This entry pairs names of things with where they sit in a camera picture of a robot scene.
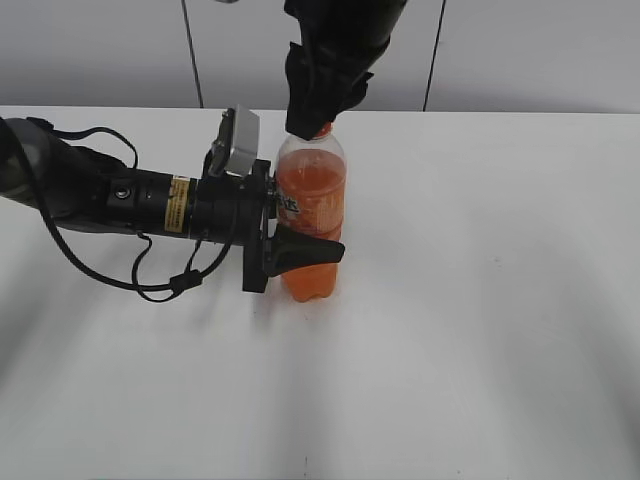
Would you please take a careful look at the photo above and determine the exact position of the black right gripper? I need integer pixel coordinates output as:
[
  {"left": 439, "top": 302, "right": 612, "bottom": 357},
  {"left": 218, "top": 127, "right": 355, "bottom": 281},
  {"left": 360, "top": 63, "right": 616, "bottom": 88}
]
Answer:
[{"left": 284, "top": 1, "right": 407, "bottom": 139}]

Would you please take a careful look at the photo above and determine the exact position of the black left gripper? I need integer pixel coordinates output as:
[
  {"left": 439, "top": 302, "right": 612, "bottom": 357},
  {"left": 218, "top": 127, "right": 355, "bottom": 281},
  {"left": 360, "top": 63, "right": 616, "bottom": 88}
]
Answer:
[{"left": 189, "top": 153, "right": 346, "bottom": 293}]

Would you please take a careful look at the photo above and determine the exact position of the orange bottle cap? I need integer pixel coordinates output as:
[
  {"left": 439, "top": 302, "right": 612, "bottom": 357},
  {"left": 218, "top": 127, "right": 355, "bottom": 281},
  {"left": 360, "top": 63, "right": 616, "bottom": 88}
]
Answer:
[{"left": 314, "top": 122, "right": 333, "bottom": 139}]

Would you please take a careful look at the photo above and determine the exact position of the orange soda plastic bottle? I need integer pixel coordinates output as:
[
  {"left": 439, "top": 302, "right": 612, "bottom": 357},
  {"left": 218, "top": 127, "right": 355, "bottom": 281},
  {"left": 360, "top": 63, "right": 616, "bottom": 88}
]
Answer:
[{"left": 273, "top": 121, "right": 348, "bottom": 304}]

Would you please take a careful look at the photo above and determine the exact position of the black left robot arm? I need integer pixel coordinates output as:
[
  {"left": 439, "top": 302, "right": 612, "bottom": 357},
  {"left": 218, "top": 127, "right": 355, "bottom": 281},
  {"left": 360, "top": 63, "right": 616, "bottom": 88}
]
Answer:
[{"left": 1, "top": 107, "right": 345, "bottom": 293}]

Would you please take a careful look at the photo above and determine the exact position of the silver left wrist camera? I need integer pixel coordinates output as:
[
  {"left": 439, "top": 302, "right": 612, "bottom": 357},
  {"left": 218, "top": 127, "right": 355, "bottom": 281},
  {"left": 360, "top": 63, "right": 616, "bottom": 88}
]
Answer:
[{"left": 207, "top": 105, "right": 260, "bottom": 178}]

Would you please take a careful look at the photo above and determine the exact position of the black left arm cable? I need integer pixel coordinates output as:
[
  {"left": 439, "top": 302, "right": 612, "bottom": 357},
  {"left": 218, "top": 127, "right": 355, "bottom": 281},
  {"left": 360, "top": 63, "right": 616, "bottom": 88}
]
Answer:
[{"left": 14, "top": 119, "right": 236, "bottom": 302}]

